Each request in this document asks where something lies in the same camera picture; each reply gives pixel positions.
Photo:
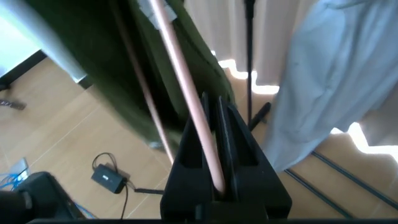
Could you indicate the green garment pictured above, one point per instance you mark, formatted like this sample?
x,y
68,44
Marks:
x,y
102,62

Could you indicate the pale grey shorts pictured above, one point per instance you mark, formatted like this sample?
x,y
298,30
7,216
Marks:
x,y
335,77

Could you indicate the black clothes rack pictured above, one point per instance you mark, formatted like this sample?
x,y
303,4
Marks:
x,y
249,62

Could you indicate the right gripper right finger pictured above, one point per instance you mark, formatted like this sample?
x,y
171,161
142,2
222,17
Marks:
x,y
252,180

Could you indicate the pink clothes hanger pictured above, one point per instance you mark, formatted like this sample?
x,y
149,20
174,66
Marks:
x,y
186,84

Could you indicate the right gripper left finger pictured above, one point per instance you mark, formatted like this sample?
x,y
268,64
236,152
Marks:
x,y
186,180

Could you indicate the black power adapter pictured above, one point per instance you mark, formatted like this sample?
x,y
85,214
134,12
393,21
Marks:
x,y
107,178

